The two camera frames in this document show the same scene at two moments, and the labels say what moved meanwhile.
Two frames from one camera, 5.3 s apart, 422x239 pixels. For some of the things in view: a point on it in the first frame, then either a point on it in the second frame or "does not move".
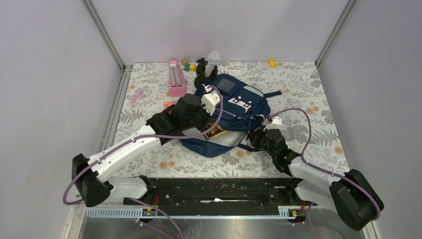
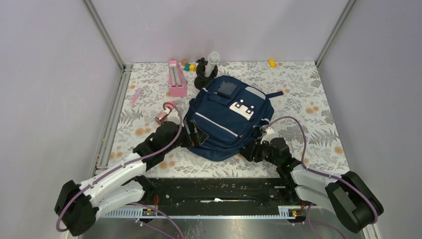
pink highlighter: [136, 96] does not move
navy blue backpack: [245, 106] does not move
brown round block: [184, 62] does not move
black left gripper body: [202, 118] -> [192, 139]
